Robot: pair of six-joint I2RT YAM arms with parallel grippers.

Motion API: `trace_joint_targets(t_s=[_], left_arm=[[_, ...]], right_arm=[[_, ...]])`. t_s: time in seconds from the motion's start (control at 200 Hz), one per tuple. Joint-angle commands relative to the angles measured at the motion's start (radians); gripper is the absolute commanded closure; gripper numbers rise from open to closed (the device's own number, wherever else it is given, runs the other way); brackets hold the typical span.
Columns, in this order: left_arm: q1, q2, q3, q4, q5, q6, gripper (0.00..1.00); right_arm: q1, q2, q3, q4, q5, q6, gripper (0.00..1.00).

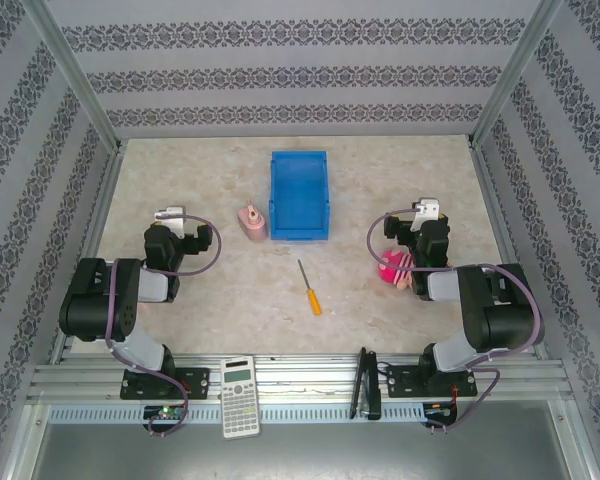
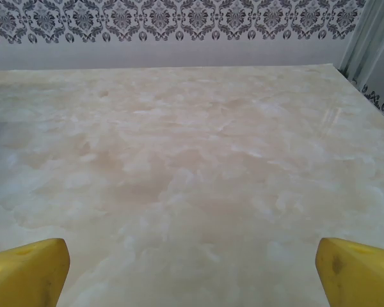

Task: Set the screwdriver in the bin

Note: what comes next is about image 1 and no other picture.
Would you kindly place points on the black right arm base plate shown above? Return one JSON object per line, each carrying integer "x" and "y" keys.
{"x": 405, "y": 382}

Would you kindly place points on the blue plastic bin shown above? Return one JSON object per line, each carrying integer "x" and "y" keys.
{"x": 300, "y": 200}

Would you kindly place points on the white calculator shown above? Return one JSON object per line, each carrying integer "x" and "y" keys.
{"x": 239, "y": 395}

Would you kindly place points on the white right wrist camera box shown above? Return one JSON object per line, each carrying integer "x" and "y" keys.
{"x": 428, "y": 206}

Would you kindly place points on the aluminium side rail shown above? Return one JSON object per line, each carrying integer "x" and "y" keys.
{"x": 505, "y": 235}
{"x": 97, "y": 225}

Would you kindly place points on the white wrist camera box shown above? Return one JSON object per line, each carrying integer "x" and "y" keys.
{"x": 428, "y": 206}
{"x": 172, "y": 214}

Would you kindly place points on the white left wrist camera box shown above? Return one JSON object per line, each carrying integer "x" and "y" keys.
{"x": 172, "y": 214}

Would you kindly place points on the aluminium frame rail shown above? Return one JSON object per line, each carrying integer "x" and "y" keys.
{"x": 305, "y": 375}

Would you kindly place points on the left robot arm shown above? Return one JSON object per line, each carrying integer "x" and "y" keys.
{"x": 95, "y": 305}

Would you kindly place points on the black stapler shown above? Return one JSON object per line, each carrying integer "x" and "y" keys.
{"x": 367, "y": 385}

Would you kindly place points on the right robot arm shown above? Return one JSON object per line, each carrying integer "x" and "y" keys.
{"x": 500, "y": 320}

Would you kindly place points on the small circuit board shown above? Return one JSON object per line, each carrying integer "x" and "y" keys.
{"x": 166, "y": 412}
{"x": 442, "y": 409}

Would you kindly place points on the aluminium frame post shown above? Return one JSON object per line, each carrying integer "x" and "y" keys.
{"x": 75, "y": 75}
{"x": 515, "y": 70}

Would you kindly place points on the pink pump bottle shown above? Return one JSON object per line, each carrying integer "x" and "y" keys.
{"x": 254, "y": 225}

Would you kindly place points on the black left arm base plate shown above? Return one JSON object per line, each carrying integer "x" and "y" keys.
{"x": 197, "y": 382}

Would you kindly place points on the pink striped plush toy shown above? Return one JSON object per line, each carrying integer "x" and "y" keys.
{"x": 392, "y": 265}

